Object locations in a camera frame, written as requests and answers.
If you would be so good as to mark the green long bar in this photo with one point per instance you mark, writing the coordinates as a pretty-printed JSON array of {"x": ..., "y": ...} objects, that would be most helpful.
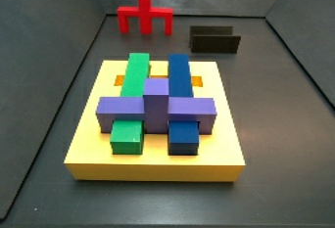
[{"x": 126, "y": 132}]

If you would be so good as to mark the black U-shaped holder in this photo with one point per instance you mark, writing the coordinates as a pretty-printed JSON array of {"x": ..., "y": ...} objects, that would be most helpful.
[{"x": 212, "y": 39}]

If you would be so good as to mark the purple three-legged block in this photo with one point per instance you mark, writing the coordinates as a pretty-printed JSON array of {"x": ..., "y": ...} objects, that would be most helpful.
[{"x": 156, "y": 108}]

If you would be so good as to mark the red three-legged block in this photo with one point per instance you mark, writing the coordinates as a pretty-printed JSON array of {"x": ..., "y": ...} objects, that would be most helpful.
[{"x": 145, "y": 13}]

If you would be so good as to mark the yellow base board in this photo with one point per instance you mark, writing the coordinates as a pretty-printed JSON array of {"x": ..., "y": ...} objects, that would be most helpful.
[{"x": 219, "y": 162}]

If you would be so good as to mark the blue long bar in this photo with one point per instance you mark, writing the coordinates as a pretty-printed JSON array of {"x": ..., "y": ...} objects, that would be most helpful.
[{"x": 183, "y": 131}]

